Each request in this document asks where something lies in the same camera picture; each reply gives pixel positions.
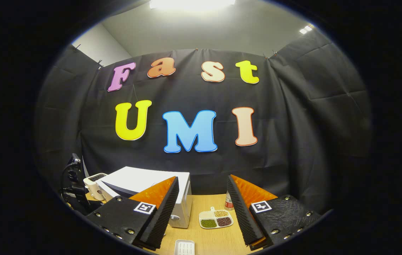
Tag white rectangular tray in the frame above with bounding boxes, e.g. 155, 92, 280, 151
174, 239, 195, 255

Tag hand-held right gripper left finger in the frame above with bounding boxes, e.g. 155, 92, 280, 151
86, 176, 180, 250

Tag white toaster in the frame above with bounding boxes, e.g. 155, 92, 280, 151
83, 173, 107, 201

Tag divided dish of beans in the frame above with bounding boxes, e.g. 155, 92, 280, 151
199, 207, 234, 229

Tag large ceiling light panel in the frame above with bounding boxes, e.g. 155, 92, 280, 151
150, 0, 237, 10

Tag black backdrop cloth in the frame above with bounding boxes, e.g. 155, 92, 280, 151
34, 30, 373, 213

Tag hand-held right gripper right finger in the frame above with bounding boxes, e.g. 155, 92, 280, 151
227, 174, 324, 250

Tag white microwave oven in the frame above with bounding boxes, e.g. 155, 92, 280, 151
96, 166, 192, 229

